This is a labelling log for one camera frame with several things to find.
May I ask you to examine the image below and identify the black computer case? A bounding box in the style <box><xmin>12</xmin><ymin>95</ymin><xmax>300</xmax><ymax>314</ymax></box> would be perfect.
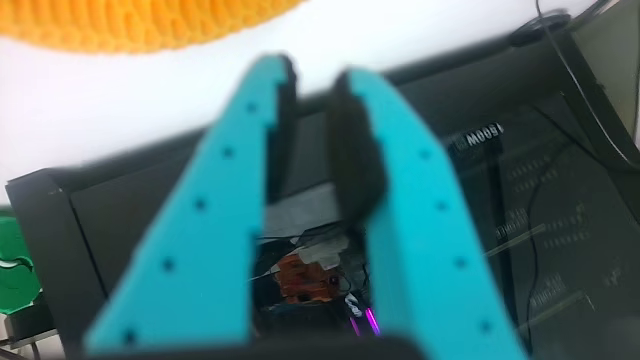
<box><xmin>4</xmin><ymin>29</ymin><xmax>640</xmax><ymax>360</ymax></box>

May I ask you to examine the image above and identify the orange honeycomb bowl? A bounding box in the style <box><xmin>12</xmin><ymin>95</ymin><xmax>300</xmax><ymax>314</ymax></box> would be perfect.
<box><xmin>0</xmin><ymin>0</ymin><xmax>306</xmax><ymax>55</ymax></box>

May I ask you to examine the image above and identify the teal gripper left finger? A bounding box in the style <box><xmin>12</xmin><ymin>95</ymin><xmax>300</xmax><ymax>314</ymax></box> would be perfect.
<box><xmin>83</xmin><ymin>52</ymin><xmax>299</xmax><ymax>354</ymax></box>

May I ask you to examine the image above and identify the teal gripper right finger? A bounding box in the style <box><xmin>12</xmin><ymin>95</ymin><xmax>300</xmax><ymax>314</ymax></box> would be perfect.
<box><xmin>325</xmin><ymin>67</ymin><xmax>530</xmax><ymax>360</ymax></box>

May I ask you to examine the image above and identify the green plastic piece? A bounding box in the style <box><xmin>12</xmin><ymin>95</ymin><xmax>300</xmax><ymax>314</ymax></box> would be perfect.
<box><xmin>0</xmin><ymin>209</ymin><xmax>44</xmax><ymax>316</ymax></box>

